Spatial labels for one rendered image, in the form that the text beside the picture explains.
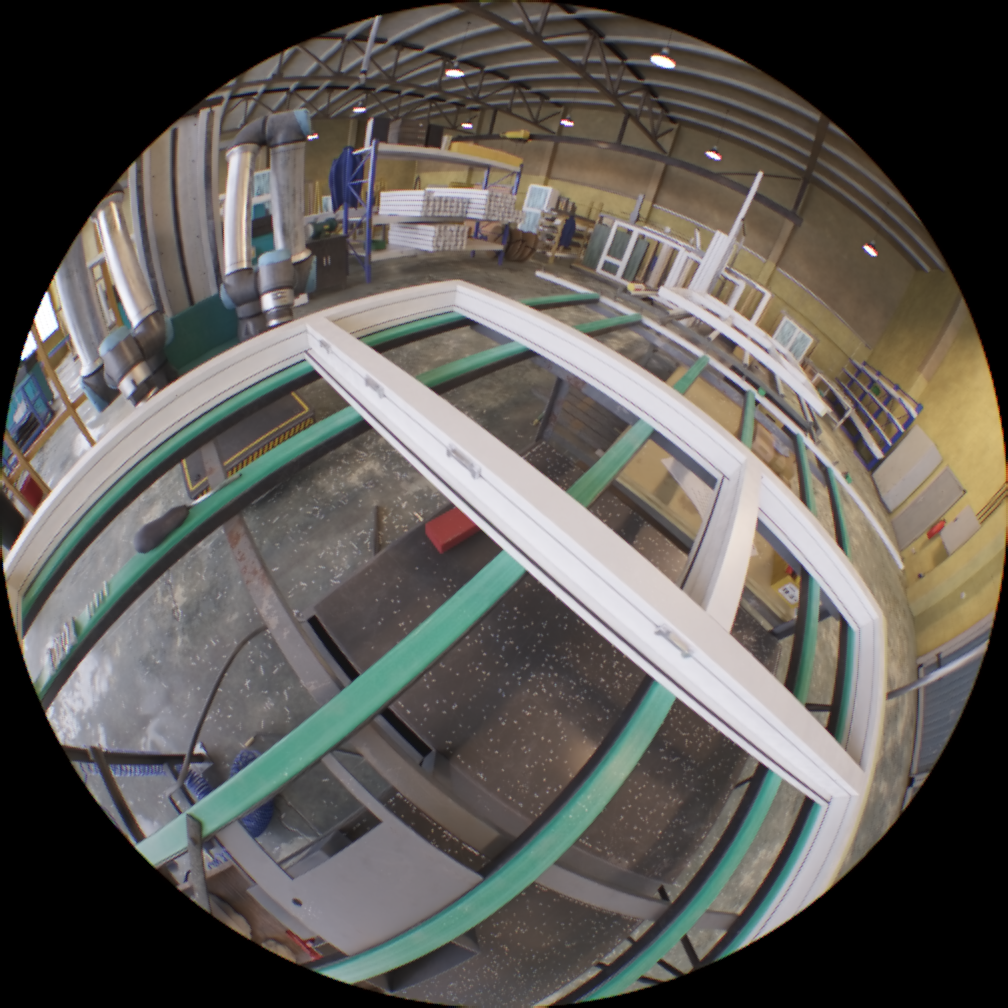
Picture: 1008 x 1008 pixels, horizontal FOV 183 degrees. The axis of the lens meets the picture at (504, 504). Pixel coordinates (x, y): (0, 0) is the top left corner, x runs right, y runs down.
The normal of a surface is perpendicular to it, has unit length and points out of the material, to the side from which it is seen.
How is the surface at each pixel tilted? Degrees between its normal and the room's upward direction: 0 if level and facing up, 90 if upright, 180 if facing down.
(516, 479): 0
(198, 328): 90
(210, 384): 90
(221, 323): 90
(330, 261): 90
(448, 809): 0
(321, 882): 0
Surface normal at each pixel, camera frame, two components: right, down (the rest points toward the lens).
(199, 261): 0.76, 0.59
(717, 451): -0.66, 0.53
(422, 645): 0.18, -0.58
